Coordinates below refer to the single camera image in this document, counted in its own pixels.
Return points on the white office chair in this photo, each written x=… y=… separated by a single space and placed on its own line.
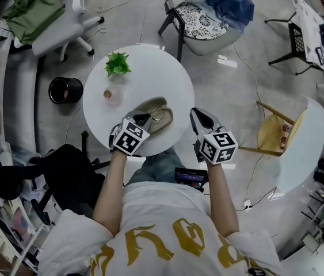
x=52 y=42

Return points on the black waste bin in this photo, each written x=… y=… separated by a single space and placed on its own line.
x=72 y=89

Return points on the person's left forearm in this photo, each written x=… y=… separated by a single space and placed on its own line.
x=110 y=191

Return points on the black-white patterned cushion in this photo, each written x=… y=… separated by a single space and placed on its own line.
x=196 y=19

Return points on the blue denim cloth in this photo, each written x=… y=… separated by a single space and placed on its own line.
x=230 y=1

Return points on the black waist device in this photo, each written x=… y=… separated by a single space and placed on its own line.
x=190 y=177

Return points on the white round side table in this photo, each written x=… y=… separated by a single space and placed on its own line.
x=305 y=148

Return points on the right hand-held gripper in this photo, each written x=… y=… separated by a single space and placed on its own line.
x=217 y=147

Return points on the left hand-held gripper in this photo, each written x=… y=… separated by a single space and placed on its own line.
x=128 y=138

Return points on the small green potted plant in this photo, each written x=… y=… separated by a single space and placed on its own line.
x=117 y=65

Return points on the grey upholstered chair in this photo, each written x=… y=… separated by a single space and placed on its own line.
x=207 y=43

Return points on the person's blue jeans leg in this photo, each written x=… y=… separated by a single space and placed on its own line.
x=161 y=165

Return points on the green fabric bag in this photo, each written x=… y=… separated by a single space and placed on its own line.
x=32 y=13

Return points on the person's white printed shirt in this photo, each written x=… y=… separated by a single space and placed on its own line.
x=164 y=211

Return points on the table with patterned cloth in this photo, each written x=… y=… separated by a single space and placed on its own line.
x=308 y=24

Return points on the white power strip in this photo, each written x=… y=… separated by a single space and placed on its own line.
x=247 y=206

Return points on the black office chair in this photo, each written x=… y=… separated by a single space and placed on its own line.
x=64 y=168

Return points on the yellow wooden chair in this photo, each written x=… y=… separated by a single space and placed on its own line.
x=271 y=131

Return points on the red drink can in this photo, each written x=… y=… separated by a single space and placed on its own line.
x=286 y=127
x=284 y=140

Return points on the person's right forearm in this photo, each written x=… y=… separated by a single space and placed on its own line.
x=222 y=200

